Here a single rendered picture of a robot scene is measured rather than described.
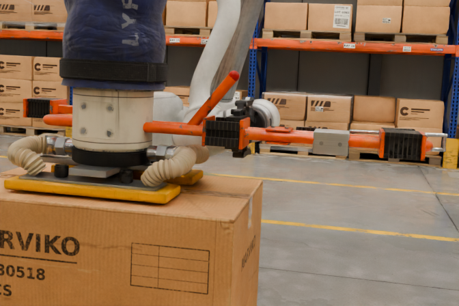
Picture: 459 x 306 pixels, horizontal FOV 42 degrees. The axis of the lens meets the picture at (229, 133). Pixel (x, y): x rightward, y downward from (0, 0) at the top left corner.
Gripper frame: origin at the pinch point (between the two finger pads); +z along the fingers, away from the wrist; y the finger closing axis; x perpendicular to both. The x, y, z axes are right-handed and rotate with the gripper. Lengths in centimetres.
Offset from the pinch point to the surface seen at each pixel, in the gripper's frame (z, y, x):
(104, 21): 11.1, -21.1, 24.8
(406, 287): -222, 108, -61
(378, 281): -227, 108, -45
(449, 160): -694, 98, -153
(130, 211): 19.3, 13.8, 15.3
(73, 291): 19.5, 30.4, 26.3
